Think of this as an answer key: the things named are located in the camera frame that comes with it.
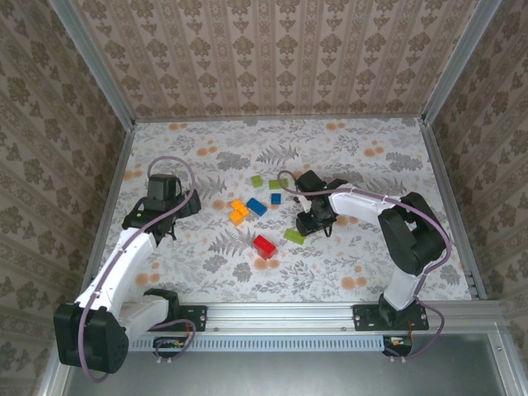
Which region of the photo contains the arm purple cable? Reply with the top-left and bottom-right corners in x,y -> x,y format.
78,155 -> 198,383
276,170 -> 451,364

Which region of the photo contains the aluminium frame bar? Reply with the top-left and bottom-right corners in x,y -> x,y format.
35,325 -> 69,396
488,325 -> 521,396

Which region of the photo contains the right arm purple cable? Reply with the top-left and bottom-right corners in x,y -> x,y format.
276,170 -> 451,364

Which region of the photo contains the wiring connector with orange wires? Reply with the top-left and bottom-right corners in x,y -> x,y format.
385,325 -> 414,352
154,325 -> 193,352

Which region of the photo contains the aluminium corner post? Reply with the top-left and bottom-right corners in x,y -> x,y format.
48,0 -> 136,131
422,0 -> 503,125

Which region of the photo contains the slotted grey cable duct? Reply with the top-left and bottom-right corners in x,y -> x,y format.
131,333 -> 387,352

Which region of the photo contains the long blue lego brick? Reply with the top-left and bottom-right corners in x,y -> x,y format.
246,197 -> 268,218

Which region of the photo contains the grey metal sheet panel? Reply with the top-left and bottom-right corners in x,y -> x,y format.
61,333 -> 511,396

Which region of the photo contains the wide aluminium base rail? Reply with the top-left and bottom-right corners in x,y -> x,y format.
61,300 -> 507,334

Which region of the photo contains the thin aluminium edge rail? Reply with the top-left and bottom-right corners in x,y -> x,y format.
131,115 -> 428,124

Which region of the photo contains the floral patterned table mat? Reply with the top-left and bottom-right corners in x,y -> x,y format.
84,119 -> 474,304

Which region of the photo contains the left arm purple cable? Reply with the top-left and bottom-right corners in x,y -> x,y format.
78,155 -> 198,383

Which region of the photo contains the long red lego brick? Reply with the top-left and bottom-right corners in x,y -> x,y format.
252,234 -> 278,257

